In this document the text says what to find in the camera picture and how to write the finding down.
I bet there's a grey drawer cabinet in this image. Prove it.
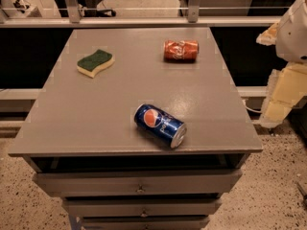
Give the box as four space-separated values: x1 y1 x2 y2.
10 28 262 230

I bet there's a blue pepsi can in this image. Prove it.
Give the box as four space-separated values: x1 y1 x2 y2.
134 103 187 149

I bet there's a white cable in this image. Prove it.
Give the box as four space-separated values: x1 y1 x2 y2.
243 100 263 115

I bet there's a grey metal railing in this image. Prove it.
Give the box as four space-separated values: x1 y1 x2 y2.
1 0 294 28

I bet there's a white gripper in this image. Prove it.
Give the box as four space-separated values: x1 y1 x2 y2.
256 0 307 128

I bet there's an orange crushed soda can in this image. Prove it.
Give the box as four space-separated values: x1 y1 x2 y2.
164 40 199 61

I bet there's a green and yellow sponge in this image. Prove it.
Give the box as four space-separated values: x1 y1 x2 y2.
77 50 115 78

